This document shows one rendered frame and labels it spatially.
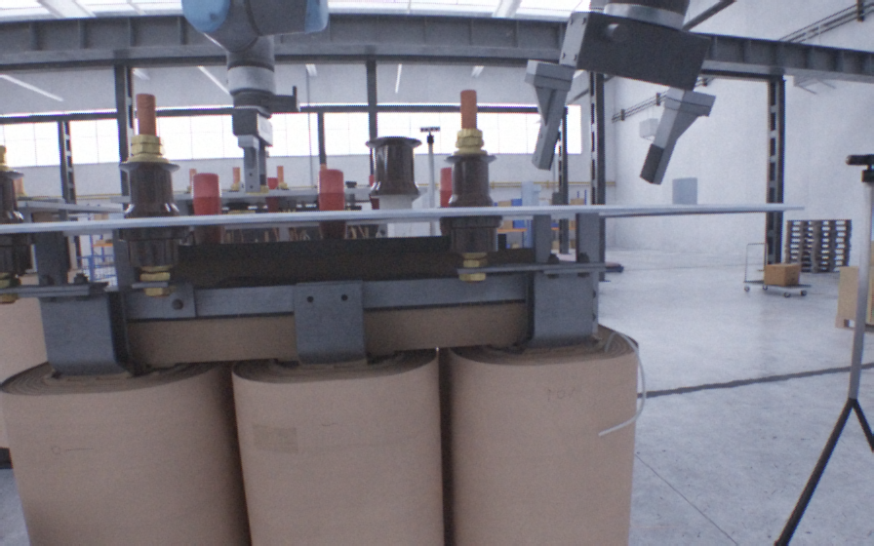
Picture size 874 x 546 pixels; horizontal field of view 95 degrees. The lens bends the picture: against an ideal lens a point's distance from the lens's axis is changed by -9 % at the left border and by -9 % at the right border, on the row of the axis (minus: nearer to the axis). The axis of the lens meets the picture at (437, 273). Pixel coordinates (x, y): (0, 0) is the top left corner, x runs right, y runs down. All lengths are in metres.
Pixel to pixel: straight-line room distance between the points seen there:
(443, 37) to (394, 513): 9.01
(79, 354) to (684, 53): 0.99
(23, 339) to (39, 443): 2.15
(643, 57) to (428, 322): 0.63
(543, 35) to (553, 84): 9.56
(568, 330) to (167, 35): 9.66
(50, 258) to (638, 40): 1.00
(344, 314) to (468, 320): 0.27
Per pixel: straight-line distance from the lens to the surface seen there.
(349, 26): 9.42
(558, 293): 0.86
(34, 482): 1.07
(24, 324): 3.13
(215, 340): 0.96
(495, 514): 0.98
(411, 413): 0.84
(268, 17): 0.85
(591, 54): 0.46
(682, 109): 0.53
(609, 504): 1.04
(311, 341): 0.82
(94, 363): 0.96
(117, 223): 0.71
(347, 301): 0.79
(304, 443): 0.85
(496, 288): 0.88
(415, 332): 0.91
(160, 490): 0.98
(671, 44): 0.50
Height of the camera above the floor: 1.34
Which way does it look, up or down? 6 degrees down
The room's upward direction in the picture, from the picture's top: 2 degrees counter-clockwise
